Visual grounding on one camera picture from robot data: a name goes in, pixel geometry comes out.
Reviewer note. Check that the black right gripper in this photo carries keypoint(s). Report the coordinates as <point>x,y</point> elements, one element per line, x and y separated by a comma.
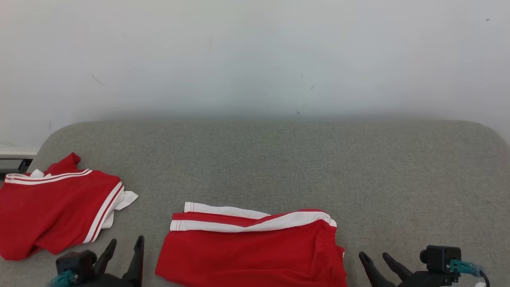
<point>426,281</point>

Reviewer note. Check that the red basketball jersey white trim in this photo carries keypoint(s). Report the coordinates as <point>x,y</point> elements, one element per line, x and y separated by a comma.
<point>51,211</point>

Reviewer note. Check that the grey fabric sofa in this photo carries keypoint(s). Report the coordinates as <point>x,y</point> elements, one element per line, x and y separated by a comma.
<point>279,167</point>

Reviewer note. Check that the white wall rail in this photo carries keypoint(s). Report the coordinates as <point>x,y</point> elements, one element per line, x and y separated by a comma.
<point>16,153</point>

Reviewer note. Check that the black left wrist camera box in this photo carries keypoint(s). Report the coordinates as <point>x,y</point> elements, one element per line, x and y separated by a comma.
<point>75,265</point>

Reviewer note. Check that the black block under rail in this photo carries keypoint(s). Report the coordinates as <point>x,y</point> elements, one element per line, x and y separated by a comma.
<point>14,165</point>

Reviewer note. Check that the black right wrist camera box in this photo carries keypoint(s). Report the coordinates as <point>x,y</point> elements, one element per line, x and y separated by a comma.
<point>440,259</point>

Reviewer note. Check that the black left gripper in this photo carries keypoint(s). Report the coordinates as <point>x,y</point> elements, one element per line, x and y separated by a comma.
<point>107,281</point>

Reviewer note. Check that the red shorts white stripe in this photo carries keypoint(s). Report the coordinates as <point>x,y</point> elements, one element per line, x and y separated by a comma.
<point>251,255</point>

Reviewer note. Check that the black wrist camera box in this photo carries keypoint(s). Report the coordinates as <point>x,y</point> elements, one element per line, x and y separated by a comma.
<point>75,265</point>
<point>440,259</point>

